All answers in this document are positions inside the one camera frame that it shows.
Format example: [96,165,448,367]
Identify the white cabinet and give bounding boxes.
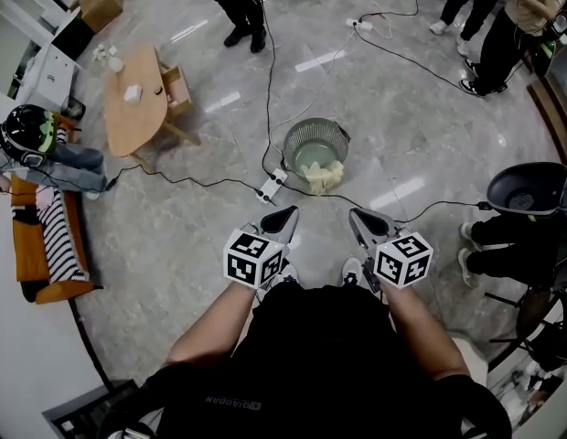
[15,40,82,112]

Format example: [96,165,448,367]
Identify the green wire basket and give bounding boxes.
[281,116,352,187]

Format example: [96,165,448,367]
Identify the person's left forearm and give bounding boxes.
[165,284,258,368]

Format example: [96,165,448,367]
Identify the dark wooden bench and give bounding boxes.
[525,43,567,166]

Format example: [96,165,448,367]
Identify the black cable with adapter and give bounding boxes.
[281,180,495,224]

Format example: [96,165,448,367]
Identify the black-and-white striped garment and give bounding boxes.
[35,187,91,285]

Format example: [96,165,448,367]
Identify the black shell chair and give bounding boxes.
[486,161,567,218]

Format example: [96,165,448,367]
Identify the person's right white shoe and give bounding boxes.
[341,257,366,288]

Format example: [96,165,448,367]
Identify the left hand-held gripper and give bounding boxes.
[222,205,301,291]

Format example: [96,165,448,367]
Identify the black floor cable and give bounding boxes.
[104,164,279,208]
[354,0,486,99]
[253,0,284,182]

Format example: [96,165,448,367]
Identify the orange sofa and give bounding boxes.
[8,112,97,305]

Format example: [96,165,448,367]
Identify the oval wooden table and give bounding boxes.
[102,43,203,173]

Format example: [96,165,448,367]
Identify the cream clothes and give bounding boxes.
[298,159,346,197]

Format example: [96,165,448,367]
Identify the black round stand table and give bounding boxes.
[483,284,567,375]

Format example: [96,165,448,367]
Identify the wooden crate stool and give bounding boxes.
[157,60,194,119]

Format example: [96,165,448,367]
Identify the person's black shirt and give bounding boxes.
[97,283,514,439]

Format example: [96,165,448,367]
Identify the person's right forearm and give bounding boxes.
[379,283,473,382]

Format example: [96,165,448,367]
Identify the cardboard box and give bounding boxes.
[78,0,125,35]

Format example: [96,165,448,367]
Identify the black framed screen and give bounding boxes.
[41,379,144,439]

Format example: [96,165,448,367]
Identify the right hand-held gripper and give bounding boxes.
[348,207,434,294]

